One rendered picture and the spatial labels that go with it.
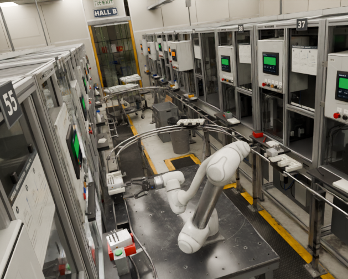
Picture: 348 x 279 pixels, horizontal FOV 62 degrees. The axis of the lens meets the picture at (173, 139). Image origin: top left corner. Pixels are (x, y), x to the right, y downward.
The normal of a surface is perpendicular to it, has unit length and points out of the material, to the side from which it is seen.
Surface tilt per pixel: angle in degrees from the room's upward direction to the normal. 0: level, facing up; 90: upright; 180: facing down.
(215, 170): 85
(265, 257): 0
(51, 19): 90
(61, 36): 90
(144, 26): 90
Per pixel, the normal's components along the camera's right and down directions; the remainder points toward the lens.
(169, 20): 0.26, 0.32
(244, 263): -0.13, -0.92
